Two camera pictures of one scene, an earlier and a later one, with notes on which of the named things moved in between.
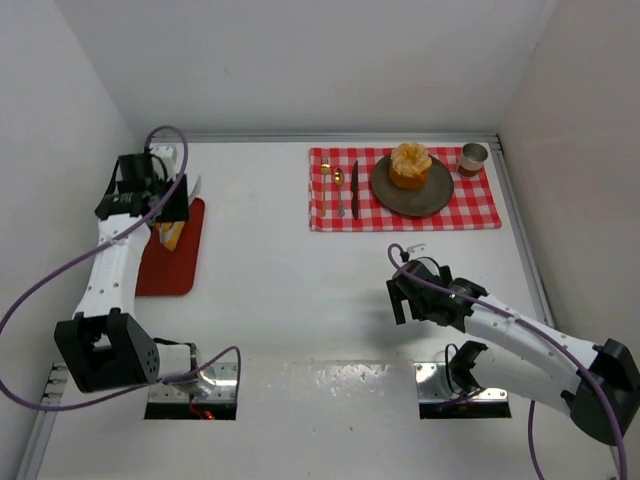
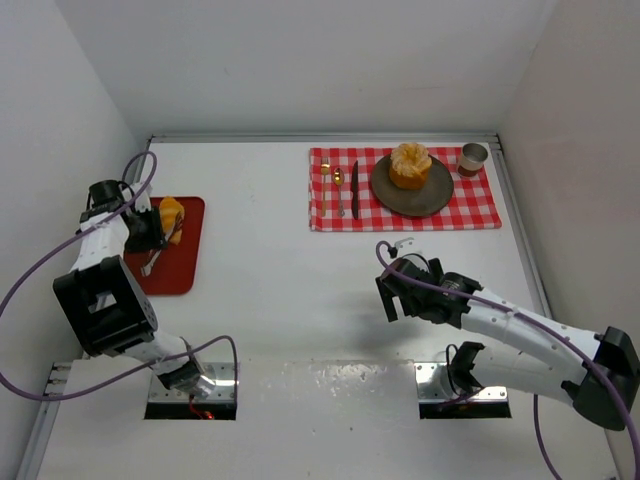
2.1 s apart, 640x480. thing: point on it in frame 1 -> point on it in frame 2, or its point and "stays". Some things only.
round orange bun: x=410 y=166 stays
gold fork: x=324 y=167 stays
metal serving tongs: x=197 y=189 -> x=151 y=260
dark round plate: x=426 y=200 stays
